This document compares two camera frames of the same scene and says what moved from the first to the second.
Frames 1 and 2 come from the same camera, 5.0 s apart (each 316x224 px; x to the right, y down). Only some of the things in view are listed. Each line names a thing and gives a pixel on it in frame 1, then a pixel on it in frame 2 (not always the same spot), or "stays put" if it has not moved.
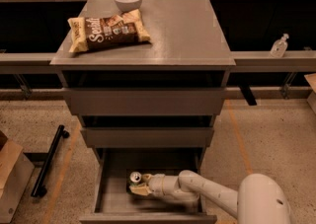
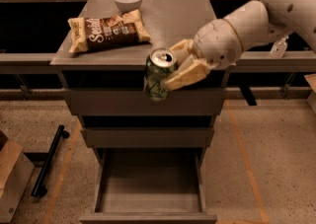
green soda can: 134,179 → 159,62
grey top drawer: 145,101 stays put
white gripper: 155,184 → 217,43
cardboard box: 16,172 stays put
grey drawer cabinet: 150,107 stays put
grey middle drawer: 148,136 stays put
